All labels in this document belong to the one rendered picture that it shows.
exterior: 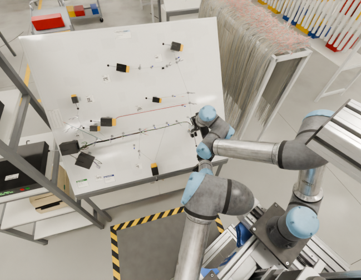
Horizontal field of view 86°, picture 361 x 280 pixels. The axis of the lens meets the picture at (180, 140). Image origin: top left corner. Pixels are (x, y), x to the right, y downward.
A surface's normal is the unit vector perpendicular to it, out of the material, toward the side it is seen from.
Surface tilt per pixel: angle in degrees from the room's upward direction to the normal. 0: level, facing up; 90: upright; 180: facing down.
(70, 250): 0
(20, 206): 0
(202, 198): 38
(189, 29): 53
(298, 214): 7
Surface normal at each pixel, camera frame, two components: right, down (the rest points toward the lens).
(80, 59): 0.23, 0.26
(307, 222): -0.05, -0.51
